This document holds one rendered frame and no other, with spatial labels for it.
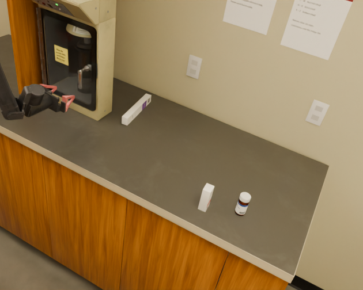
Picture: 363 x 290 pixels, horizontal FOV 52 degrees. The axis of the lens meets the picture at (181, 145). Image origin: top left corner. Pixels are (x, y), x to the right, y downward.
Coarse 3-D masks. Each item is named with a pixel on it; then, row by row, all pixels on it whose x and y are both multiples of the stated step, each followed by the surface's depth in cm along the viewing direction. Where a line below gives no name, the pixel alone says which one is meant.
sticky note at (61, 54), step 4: (56, 48) 163; (60, 48) 162; (64, 48) 161; (56, 52) 165; (60, 52) 164; (64, 52) 162; (56, 56) 166; (60, 56) 165; (64, 56) 164; (56, 60) 167; (60, 60) 166; (64, 60) 165; (68, 64) 165
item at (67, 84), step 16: (48, 16) 157; (64, 16) 153; (48, 32) 161; (64, 32) 157; (80, 32) 153; (96, 32) 149; (48, 48) 166; (80, 48) 157; (96, 48) 154; (48, 64) 171; (64, 64) 166; (80, 64) 162; (48, 80) 176; (64, 80) 171; (80, 96) 171
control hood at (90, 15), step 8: (32, 0) 152; (56, 0) 138; (64, 0) 135; (72, 0) 135; (80, 0) 136; (88, 0) 137; (96, 0) 140; (72, 8) 139; (80, 8) 135; (88, 8) 138; (96, 8) 142; (72, 16) 148; (80, 16) 144; (88, 16) 140; (96, 16) 144
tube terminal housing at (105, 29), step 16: (112, 0) 149; (112, 16) 153; (112, 32) 158; (112, 48) 163; (112, 64) 168; (96, 80) 163; (112, 80) 173; (96, 96) 168; (80, 112) 179; (96, 112) 173
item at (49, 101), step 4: (44, 96) 142; (48, 96) 143; (52, 96) 142; (44, 100) 141; (48, 100) 142; (52, 100) 143; (56, 100) 142; (40, 104) 139; (44, 104) 141; (48, 104) 142; (52, 104) 144; (56, 104) 143; (44, 108) 142; (52, 108) 145; (56, 108) 144
